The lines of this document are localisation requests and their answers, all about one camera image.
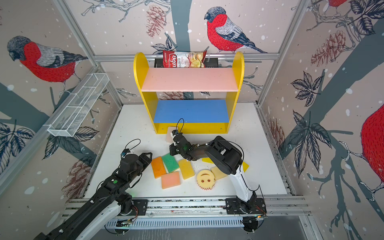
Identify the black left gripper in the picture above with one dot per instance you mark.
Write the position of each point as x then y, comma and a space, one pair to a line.
146, 160

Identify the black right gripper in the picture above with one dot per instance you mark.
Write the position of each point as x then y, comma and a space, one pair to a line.
172, 147

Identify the orange scouring sponge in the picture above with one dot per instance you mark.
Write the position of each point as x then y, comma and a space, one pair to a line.
158, 167

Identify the green scouring sponge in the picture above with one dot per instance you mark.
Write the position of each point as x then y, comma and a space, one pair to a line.
170, 163

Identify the pale pink sponge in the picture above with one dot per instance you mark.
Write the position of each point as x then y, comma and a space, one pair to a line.
169, 138

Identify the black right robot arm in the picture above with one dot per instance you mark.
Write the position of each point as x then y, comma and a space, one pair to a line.
226, 155

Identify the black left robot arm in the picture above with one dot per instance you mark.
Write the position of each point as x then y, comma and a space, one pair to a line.
109, 201

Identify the yellow wooden shelf unit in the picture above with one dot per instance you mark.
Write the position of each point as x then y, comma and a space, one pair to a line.
194, 100

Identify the yellow rectangular sponge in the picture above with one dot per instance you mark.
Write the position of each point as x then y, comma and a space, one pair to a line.
186, 169

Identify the small bright yellow sponge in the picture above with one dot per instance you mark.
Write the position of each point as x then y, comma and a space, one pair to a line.
207, 160

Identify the salmon pink sponge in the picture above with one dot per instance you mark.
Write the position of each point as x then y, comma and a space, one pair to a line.
170, 180

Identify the smiley face sponge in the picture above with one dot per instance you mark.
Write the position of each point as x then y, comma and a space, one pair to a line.
206, 179

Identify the cream beige sponge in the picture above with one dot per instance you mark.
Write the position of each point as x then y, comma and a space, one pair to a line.
218, 174

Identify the red chips bag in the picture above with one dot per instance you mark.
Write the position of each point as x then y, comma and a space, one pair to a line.
171, 58

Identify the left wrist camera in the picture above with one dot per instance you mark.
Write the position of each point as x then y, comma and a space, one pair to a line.
124, 153

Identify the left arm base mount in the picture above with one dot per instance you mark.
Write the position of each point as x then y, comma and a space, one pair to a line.
135, 207

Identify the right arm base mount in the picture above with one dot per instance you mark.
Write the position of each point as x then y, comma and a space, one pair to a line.
235, 206

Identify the white wire mesh basket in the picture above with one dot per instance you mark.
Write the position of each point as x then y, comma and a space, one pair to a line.
71, 117

